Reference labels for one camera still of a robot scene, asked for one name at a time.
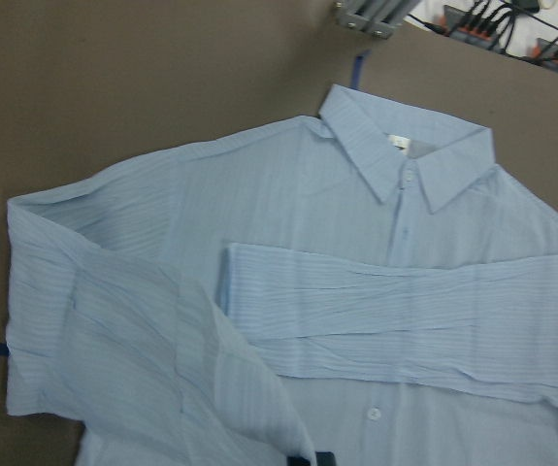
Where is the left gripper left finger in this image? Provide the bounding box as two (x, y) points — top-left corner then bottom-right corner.
(287, 456), (308, 466)

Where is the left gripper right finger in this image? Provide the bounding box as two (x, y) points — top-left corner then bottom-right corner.
(315, 451), (335, 466)

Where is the light blue button shirt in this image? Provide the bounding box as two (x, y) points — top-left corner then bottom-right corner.
(6, 86), (558, 465)

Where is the upper orange black usb hub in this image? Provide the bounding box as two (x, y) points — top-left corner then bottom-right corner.
(441, 1), (518, 53)

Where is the aluminium frame post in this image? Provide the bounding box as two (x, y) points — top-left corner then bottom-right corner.
(334, 0), (421, 39)

